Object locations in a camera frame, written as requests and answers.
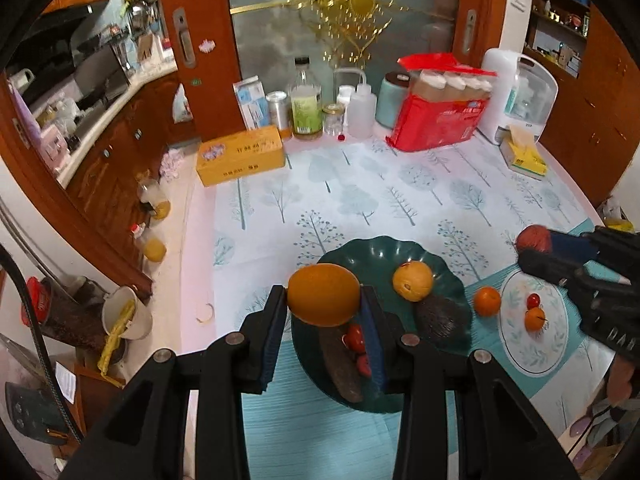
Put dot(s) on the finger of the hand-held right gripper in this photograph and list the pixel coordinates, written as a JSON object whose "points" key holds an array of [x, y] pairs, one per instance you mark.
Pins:
{"points": [[570, 244], [550, 265]]}

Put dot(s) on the white squeeze bottle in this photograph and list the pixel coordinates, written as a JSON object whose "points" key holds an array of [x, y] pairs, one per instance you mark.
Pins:
{"points": [[361, 115]]}

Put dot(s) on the dark red lychee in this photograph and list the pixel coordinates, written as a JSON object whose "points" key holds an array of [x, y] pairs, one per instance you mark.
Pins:
{"points": [[532, 237]]}

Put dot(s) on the metal can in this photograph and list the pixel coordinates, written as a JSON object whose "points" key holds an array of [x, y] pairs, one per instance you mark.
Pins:
{"points": [[278, 110]]}

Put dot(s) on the small glass jar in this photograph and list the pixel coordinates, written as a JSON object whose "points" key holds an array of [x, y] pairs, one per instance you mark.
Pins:
{"points": [[333, 120]]}

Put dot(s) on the glass bottle with green label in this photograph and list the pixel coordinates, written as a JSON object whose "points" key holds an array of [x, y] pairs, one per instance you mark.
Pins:
{"points": [[306, 110]]}

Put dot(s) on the white floral plate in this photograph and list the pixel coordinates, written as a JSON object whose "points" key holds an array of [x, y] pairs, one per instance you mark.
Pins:
{"points": [[520, 347]]}

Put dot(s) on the tree print tablecloth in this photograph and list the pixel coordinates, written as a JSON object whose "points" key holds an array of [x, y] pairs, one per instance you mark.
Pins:
{"points": [[440, 195]]}

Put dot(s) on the dark green scalloped plate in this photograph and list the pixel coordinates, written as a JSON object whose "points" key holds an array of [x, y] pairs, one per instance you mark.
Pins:
{"points": [[372, 259]]}

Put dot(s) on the teal canister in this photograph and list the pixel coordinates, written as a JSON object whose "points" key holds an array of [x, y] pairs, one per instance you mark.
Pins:
{"points": [[387, 105]]}

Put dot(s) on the small orange with stem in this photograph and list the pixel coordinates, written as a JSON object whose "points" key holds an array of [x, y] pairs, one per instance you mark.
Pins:
{"points": [[535, 319]]}

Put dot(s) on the yellow tissue pack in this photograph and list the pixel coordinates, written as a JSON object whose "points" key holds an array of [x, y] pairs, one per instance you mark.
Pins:
{"points": [[522, 157]]}

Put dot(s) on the white bottle sterilizer appliance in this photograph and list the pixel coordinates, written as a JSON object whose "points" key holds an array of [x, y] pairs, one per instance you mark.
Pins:
{"points": [[495, 90]]}

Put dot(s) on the red bag of bottles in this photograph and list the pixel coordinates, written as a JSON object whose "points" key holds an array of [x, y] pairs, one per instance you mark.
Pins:
{"points": [[430, 120]]}

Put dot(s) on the dark avocado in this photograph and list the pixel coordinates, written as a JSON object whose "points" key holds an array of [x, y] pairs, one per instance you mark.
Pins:
{"points": [[440, 317]]}

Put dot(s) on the person's right hand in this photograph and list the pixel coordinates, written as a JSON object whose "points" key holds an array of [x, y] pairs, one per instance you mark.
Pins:
{"points": [[622, 377]]}

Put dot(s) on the red cherry tomato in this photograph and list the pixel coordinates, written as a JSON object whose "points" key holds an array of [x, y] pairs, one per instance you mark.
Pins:
{"points": [[363, 366], [356, 338], [534, 300]]}

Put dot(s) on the yellow-orange citrus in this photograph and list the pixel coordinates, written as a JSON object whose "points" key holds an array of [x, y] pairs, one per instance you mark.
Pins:
{"points": [[412, 281]]}

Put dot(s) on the floral chair cushion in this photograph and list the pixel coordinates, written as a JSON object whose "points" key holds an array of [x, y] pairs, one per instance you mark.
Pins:
{"points": [[595, 435]]}

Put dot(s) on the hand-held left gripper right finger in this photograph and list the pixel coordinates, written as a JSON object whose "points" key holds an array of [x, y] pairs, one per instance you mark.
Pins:
{"points": [[375, 340]]}

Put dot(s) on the pile of bags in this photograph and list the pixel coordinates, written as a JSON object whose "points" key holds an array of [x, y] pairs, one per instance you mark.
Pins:
{"points": [[620, 215]]}

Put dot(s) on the large orange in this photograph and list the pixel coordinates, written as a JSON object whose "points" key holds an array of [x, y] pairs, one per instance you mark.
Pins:
{"points": [[324, 295]]}

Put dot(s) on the round mandarin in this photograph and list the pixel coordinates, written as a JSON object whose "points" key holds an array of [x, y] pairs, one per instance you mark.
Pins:
{"points": [[487, 301]]}

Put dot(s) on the wooden shelf cabinet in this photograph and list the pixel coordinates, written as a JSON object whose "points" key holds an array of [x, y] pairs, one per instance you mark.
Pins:
{"points": [[600, 110]]}

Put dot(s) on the kitchen counter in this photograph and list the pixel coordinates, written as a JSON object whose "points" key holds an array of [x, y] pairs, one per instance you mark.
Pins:
{"points": [[100, 115]]}

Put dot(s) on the yellow cardboard box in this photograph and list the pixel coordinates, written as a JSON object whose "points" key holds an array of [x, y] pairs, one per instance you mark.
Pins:
{"points": [[240, 157]]}

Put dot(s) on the white bucket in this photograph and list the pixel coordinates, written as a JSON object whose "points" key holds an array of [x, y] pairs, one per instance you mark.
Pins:
{"points": [[140, 327]]}

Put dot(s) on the overripe dark banana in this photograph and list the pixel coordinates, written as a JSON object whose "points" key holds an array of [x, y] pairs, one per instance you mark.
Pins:
{"points": [[340, 371]]}

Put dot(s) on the glass door with gold ornament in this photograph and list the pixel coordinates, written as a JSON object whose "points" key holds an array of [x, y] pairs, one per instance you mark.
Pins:
{"points": [[275, 35]]}

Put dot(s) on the white pill bottle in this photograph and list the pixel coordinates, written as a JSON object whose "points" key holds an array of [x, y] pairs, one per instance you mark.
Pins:
{"points": [[345, 96]]}

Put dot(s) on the blue and white box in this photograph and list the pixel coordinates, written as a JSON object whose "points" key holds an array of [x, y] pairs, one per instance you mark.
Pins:
{"points": [[251, 105]]}

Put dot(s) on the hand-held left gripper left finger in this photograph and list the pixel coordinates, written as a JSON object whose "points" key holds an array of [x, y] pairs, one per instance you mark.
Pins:
{"points": [[270, 332]]}

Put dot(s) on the dark bin with red lid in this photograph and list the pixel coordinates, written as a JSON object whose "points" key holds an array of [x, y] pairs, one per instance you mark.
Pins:
{"points": [[65, 310]]}

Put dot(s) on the plastic oil bottle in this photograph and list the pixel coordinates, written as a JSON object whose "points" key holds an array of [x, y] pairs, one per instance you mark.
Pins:
{"points": [[150, 245], [152, 200]]}

